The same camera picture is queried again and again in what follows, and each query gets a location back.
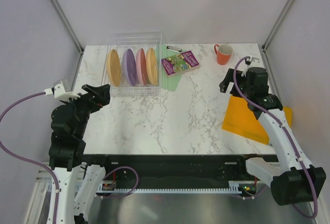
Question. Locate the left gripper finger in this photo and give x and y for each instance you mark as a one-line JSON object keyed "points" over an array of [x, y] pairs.
{"points": [[102, 104], [100, 91]]}

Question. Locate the purple plate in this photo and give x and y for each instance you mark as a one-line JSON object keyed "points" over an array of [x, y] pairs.
{"points": [[129, 67]]}

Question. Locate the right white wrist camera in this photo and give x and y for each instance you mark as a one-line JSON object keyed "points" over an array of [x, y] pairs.
{"points": [[253, 62]]}

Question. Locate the left aluminium frame post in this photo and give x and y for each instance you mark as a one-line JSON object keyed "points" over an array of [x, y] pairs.
{"points": [[63, 18]]}

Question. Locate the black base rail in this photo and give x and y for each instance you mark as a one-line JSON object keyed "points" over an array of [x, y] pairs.
{"points": [[174, 171]]}

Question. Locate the yellow plate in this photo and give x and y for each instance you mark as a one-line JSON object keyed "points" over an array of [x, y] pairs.
{"points": [[113, 68], [151, 66]]}

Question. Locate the white slotted cable duct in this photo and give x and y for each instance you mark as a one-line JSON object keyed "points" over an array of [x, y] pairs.
{"points": [[233, 188]]}

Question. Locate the aluminium frame post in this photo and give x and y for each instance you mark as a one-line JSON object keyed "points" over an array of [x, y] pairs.
{"points": [[285, 10], [63, 18]]}

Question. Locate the pink plate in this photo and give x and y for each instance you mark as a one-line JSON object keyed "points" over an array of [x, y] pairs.
{"points": [[141, 67]]}

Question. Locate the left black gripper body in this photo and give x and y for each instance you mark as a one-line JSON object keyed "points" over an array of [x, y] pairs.
{"points": [[84, 106]]}

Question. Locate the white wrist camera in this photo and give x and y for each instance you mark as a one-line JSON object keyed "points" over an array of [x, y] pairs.
{"points": [[61, 91], [253, 62]]}

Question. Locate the orange mug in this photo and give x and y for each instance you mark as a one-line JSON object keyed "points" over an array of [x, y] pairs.
{"points": [[223, 53]]}

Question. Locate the right aluminium frame post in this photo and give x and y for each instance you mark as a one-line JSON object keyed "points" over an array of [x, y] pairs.
{"points": [[285, 10]]}

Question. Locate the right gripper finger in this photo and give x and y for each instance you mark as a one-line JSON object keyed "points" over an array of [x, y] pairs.
{"points": [[229, 77], [223, 86]]}

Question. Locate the purple paperback book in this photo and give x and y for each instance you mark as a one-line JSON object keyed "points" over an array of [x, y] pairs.
{"points": [[180, 63]]}

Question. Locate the green clipboard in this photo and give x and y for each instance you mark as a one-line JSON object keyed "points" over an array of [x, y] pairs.
{"points": [[167, 83]]}

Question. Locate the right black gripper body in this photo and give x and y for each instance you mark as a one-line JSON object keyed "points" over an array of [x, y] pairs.
{"points": [[241, 81]]}

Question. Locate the clear acrylic dish rack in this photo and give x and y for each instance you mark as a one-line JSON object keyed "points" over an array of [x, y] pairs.
{"points": [[134, 41]]}

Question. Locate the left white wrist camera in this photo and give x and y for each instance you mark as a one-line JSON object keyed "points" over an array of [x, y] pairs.
{"points": [[61, 91]]}

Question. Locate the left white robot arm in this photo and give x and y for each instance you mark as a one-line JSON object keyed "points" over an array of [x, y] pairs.
{"points": [[69, 122]]}

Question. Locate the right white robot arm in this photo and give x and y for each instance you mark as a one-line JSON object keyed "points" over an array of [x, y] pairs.
{"points": [[296, 179]]}

